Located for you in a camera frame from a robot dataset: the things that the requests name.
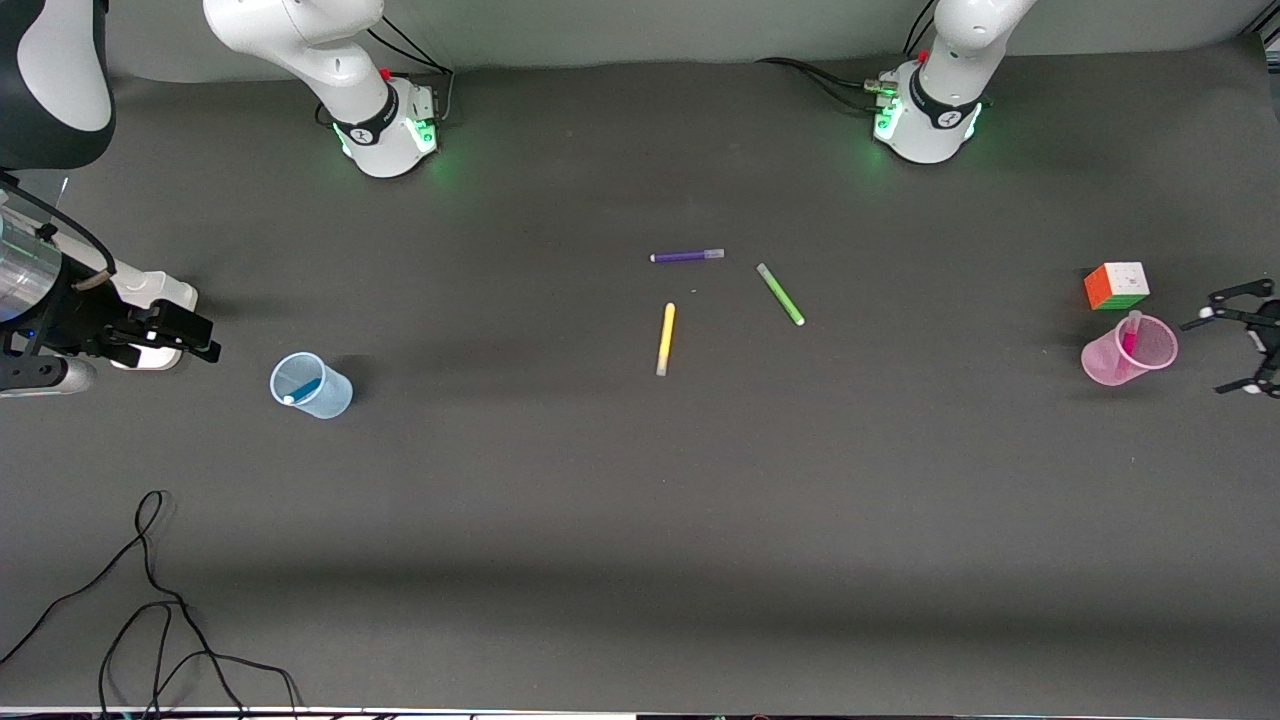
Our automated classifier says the green marker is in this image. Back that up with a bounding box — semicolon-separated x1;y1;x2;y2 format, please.
756;262;806;327

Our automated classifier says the short curved black cable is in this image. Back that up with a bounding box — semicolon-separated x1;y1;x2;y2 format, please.
98;600;304;717

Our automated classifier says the black arm base cable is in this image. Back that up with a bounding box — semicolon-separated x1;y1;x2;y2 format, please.
755;57;893;109
365;18;457;127

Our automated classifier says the white rounded plastic box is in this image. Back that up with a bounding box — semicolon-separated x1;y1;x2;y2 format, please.
105;258;199;372

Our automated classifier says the black right arm base cable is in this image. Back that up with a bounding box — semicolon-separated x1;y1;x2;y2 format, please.
365;18;457;127

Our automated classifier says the translucent pink plastic cup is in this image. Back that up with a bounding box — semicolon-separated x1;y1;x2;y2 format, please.
1081;314;1179;388

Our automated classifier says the long looped black cable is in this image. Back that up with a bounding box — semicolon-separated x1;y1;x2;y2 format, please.
0;488;246;717

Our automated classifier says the translucent blue plastic cup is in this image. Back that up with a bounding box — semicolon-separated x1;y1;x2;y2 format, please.
270;351;354;420

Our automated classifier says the colourful puzzle cube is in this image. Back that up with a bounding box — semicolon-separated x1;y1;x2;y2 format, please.
1084;262;1151;311

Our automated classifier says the black left arm base cable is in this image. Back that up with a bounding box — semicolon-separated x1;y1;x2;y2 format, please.
755;57;893;109

